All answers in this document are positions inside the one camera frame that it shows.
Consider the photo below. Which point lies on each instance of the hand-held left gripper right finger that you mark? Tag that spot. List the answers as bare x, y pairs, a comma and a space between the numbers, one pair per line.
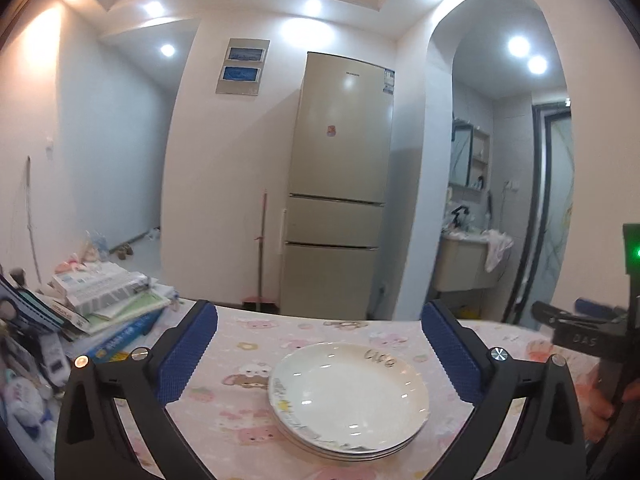
450, 355

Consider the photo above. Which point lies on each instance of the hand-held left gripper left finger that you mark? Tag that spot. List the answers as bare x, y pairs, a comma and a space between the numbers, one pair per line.
186, 355

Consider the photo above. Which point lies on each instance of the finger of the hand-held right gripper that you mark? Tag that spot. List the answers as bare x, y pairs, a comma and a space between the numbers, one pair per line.
547, 312
595, 306

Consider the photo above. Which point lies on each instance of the white plate with black rim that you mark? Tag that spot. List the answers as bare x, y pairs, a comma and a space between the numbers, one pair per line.
345, 458
350, 395
327, 452

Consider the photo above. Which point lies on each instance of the person's right hand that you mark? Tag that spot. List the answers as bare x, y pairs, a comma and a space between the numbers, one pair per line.
597, 392

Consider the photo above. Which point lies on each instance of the pink printed tablecloth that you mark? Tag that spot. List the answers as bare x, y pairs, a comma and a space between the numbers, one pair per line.
240, 340

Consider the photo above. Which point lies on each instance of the green notebook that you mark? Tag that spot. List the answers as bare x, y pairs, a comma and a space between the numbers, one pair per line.
135, 306

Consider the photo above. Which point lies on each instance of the white towel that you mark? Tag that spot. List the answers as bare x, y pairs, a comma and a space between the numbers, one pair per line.
497, 250

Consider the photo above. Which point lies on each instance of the beige vanity cabinet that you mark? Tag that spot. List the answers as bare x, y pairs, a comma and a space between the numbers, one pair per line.
460, 265

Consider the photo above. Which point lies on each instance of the dark-framed glass door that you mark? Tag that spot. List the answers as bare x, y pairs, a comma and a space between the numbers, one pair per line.
550, 210

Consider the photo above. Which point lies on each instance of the hanging dark brush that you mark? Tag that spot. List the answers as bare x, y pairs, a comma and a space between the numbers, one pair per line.
489, 206

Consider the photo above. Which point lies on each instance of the pair of brown shoes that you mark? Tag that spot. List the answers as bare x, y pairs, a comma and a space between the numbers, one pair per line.
122, 250

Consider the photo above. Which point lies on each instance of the black faucet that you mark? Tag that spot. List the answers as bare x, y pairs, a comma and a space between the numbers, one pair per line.
459, 216

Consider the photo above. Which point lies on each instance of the small white device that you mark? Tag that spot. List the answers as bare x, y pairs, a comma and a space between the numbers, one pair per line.
55, 360

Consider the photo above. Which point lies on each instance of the clear plastic bag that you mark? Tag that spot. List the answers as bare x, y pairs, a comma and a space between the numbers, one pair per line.
92, 246

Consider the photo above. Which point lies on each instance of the dark blue book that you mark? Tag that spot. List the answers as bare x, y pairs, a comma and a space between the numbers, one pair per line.
35, 306

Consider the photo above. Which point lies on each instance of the mirror cabinet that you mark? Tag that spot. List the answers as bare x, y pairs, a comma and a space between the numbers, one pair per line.
462, 155

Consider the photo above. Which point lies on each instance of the beige refrigerator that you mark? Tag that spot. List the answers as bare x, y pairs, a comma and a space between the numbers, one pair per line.
335, 185

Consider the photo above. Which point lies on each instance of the pink fridge sticker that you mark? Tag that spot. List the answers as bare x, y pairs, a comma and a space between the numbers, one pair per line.
331, 131

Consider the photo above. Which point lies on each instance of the fridge energy label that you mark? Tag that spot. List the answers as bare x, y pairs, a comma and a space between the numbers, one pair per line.
389, 82

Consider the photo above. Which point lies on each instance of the white wall socket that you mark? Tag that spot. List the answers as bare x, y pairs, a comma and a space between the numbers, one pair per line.
510, 185

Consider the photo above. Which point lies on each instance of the grey wall panel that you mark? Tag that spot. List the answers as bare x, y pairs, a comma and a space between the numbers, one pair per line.
242, 67

